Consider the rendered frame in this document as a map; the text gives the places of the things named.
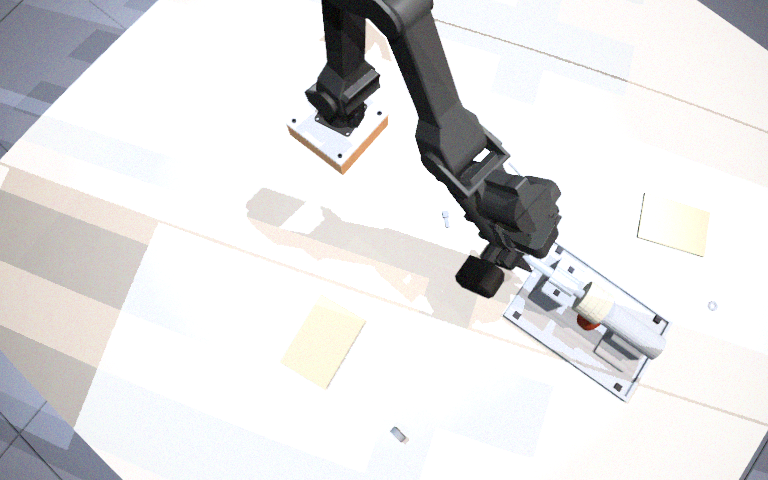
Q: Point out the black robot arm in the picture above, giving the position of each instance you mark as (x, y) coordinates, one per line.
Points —
(449, 136)

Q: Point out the grey metal shaft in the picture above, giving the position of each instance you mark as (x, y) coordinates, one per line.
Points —
(547, 271)

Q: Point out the orange-red ring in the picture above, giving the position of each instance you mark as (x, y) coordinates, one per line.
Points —
(585, 324)

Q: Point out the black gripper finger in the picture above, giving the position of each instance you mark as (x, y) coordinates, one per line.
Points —
(518, 262)

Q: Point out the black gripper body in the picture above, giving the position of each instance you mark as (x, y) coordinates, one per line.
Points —
(481, 276)

